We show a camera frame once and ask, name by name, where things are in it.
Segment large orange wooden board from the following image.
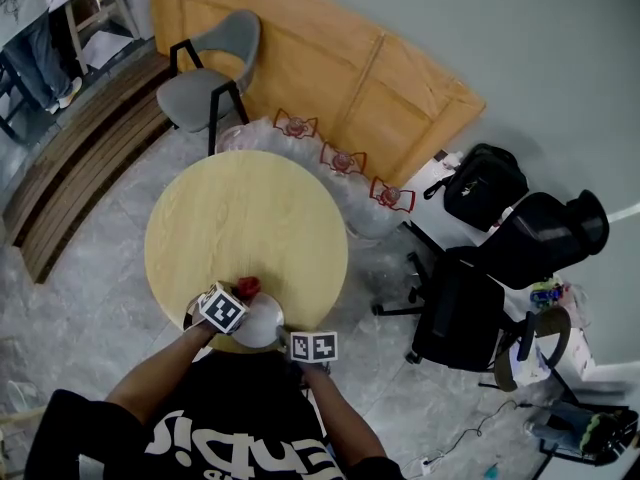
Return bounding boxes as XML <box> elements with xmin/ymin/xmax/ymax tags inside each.
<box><xmin>148</xmin><ymin>0</ymin><xmax>487</xmax><ymax>189</ymax></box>

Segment brown wooden steps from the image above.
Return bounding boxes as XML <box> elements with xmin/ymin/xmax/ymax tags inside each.
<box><xmin>2</xmin><ymin>50</ymin><xmax>174</xmax><ymax>285</ymax></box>

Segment white sheet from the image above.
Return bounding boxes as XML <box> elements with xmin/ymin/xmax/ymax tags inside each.
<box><xmin>79</xmin><ymin>27</ymin><xmax>135</xmax><ymax>69</ymax></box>

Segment black cable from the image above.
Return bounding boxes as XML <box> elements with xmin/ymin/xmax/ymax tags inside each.
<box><xmin>442</xmin><ymin>398</ymin><xmax>531</xmax><ymax>458</ymax></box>

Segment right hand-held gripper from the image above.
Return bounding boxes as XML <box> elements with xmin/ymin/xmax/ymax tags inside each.
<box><xmin>276</xmin><ymin>325</ymin><xmax>339</xmax><ymax>364</ymax></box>

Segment black backpack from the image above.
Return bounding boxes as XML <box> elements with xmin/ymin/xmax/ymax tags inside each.
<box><xmin>423</xmin><ymin>142</ymin><xmax>530</xmax><ymax>233</ymax></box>

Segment dark brown round chair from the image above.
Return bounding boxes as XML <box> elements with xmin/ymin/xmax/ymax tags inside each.
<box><xmin>478</xmin><ymin>306</ymin><xmax>581</xmax><ymax>404</ymax></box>

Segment gray chair with black frame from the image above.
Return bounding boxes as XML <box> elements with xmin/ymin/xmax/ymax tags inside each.
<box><xmin>156</xmin><ymin>9</ymin><xmax>262</xmax><ymax>157</ymax></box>

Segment round wooden table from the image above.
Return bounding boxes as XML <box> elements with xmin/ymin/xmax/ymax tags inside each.
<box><xmin>143</xmin><ymin>150</ymin><xmax>350</xmax><ymax>355</ymax></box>

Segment white crumpled cloth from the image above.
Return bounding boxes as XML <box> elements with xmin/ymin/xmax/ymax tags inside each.
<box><xmin>499</xmin><ymin>340</ymin><xmax>544</xmax><ymax>387</ymax></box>

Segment white power strip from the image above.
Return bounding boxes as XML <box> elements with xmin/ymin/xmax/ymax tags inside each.
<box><xmin>419</xmin><ymin>450</ymin><xmax>446</xmax><ymax>479</ymax></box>

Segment white plate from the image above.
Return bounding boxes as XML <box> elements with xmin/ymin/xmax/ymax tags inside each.
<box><xmin>230</xmin><ymin>291</ymin><xmax>286</xmax><ymax>349</ymax></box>

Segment person's left forearm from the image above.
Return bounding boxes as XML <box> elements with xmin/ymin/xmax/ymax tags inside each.
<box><xmin>104</xmin><ymin>320</ymin><xmax>217</xmax><ymax>425</ymax></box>

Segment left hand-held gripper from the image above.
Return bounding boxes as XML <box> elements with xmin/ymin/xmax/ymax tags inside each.
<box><xmin>182</xmin><ymin>281</ymin><xmax>250</xmax><ymax>337</ymax></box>

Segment black office chair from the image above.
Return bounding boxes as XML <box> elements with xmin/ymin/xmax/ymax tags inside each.
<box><xmin>372</xmin><ymin>189</ymin><xmax>611</xmax><ymax>375</ymax></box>

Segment clear plastic bag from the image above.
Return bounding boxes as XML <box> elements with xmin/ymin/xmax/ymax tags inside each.
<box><xmin>559</xmin><ymin>281</ymin><xmax>594</xmax><ymax>329</ymax></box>

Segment black printed t-shirt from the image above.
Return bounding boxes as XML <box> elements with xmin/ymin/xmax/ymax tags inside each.
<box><xmin>24</xmin><ymin>350</ymin><xmax>406</xmax><ymax>480</ymax></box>

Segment person's right forearm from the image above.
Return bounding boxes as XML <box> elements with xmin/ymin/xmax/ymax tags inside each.
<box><xmin>298</xmin><ymin>360</ymin><xmax>390</xmax><ymax>469</ymax></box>

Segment clear water jug red handle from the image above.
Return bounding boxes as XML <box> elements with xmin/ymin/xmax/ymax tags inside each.
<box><xmin>299</xmin><ymin>141</ymin><xmax>369</xmax><ymax>204</ymax></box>
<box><xmin>344</xmin><ymin>176</ymin><xmax>416</xmax><ymax>242</ymax></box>
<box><xmin>215</xmin><ymin>107</ymin><xmax>320</xmax><ymax>162</ymax></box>

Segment pink cloth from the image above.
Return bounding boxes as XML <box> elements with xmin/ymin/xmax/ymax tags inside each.
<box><xmin>235</xmin><ymin>276</ymin><xmax>263</xmax><ymax>299</ymax></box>

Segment black metal stool frame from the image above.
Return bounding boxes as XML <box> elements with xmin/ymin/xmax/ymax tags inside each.
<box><xmin>538</xmin><ymin>401</ymin><xmax>632</xmax><ymax>469</ymax></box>

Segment white low cabinet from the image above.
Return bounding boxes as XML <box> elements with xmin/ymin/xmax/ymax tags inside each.
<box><xmin>399</xmin><ymin>150</ymin><xmax>599</xmax><ymax>384</ymax></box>

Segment black wooden chair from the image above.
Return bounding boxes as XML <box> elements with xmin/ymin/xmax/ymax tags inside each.
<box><xmin>0</xmin><ymin>52</ymin><xmax>31</xmax><ymax>144</ymax></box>

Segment pile of small colourful items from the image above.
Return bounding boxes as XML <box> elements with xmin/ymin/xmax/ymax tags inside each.
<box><xmin>529</xmin><ymin>276</ymin><xmax>565</xmax><ymax>309</ymax></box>

